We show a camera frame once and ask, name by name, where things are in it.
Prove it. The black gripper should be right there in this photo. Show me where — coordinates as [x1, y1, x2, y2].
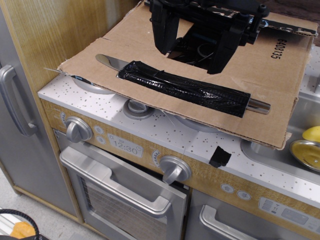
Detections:
[144, 0, 270, 75]

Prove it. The black tape strip on cardboard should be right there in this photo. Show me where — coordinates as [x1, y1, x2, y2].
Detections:
[260, 19, 318, 38]

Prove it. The brown cardboard box flap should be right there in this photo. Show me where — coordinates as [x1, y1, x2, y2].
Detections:
[59, 3, 313, 149]

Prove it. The silver knife taped black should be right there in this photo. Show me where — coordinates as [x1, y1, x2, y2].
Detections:
[95, 54, 271, 118]

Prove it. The right grey stove burner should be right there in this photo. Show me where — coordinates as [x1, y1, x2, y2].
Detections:
[174, 115, 220, 133]

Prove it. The grey stove burner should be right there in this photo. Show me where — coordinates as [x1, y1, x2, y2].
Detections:
[174, 115, 220, 133]
[72, 76, 114, 95]

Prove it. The silver burner knob on stovetop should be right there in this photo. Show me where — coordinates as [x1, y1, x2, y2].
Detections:
[123, 99, 155, 120]

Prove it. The left grey stove burner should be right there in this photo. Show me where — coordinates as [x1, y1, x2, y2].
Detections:
[72, 76, 114, 95]

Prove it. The black tape piece on counter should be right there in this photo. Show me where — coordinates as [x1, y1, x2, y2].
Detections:
[209, 146, 232, 168]

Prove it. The toy oven clock display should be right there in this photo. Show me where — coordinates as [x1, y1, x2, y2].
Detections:
[107, 133, 144, 158]

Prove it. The silver toy sink basin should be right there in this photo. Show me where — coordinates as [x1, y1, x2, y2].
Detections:
[240, 74, 320, 180]

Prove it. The right silver stove knob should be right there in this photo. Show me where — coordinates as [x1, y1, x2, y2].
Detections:
[159, 155, 192, 185]

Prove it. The silver stove knob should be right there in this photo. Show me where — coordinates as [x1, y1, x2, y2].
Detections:
[159, 155, 192, 185]
[65, 116, 93, 143]

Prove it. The yellow toy lemon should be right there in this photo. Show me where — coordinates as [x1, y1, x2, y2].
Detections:
[302, 126, 320, 143]

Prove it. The left silver stove knob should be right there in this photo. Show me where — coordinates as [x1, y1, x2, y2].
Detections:
[65, 116, 93, 143]

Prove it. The toy kitchen wooden cabinet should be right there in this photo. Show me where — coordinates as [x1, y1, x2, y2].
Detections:
[0, 0, 320, 240]

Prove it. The small silver metal bowl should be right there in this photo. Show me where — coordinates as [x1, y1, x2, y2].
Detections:
[290, 140, 320, 172]

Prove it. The silver oven door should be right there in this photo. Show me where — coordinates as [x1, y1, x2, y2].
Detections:
[60, 146, 187, 240]

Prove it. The grey fridge door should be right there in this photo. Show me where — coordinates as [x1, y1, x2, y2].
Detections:
[0, 0, 80, 220]

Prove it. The black rimmed basket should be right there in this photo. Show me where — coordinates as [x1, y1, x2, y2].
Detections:
[0, 208, 42, 240]

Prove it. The orange object in basket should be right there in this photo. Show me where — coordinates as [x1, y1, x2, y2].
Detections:
[10, 221, 36, 239]

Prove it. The silver oven door handle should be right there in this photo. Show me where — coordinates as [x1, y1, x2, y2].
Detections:
[59, 147, 172, 218]

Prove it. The silver dishwasher door handle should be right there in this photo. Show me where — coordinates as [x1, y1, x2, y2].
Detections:
[198, 205, 255, 240]

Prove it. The silver fridge door handle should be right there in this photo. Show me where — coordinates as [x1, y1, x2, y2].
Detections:
[0, 65, 38, 137]

